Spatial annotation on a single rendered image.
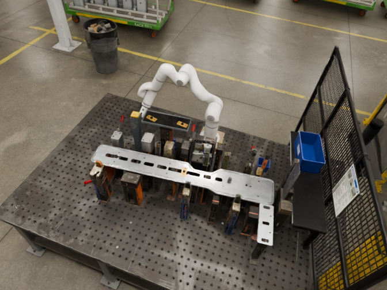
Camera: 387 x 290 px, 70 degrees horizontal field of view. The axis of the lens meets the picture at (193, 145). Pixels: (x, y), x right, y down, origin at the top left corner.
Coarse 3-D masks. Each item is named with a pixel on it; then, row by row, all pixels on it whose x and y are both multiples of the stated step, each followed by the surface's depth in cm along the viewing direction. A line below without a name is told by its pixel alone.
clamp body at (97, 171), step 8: (96, 168) 196; (104, 168) 199; (96, 176) 192; (104, 176) 202; (96, 184) 201; (104, 184) 208; (96, 192) 211; (104, 192) 210; (112, 192) 225; (104, 200) 217
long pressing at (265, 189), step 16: (96, 160) 208; (112, 160) 209; (128, 160) 210; (144, 160) 211; (160, 160) 212; (176, 160) 213; (160, 176) 203; (176, 176) 203; (192, 176) 204; (224, 176) 206; (240, 176) 207; (256, 176) 208; (224, 192) 197; (240, 192) 198; (256, 192) 198; (272, 192) 200
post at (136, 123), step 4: (140, 116) 224; (132, 120) 222; (136, 120) 221; (140, 120) 226; (132, 124) 226; (136, 124) 225; (140, 124) 228; (132, 128) 230; (136, 128) 228; (140, 128) 233; (136, 132) 233; (140, 132) 235; (136, 136) 237; (140, 136) 237; (136, 140) 241; (140, 140) 240; (136, 144) 245; (140, 144) 244; (136, 148) 249; (140, 148) 248
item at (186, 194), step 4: (184, 188) 191; (184, 192) 189; (188, 192) 189; (184, 196) 190; (188, 196) 189; (184, 200) 194; (188, 200) 194; (184, 204) 199; (188, 204) 206; (184, 208) 204; (188, 208) 209; (180, 212) 208; (184, 212) 207; (188, 212) 216; (180, 216) 213; (184, 216) 212; (188, 216) 215
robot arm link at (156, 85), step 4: (156, 80) 225; (144, 84) 236; (148, 84) 234; (152, 84) 231; (156, 84) 227; (160, 84) 227; (140, 88) 238; (144, 88) 234; (148, 88) 233; (152, 88) 232; (156, 88) 231; (160, 88) 233; (140, 92) 239; (144, 92) 242; (140, 96) 243
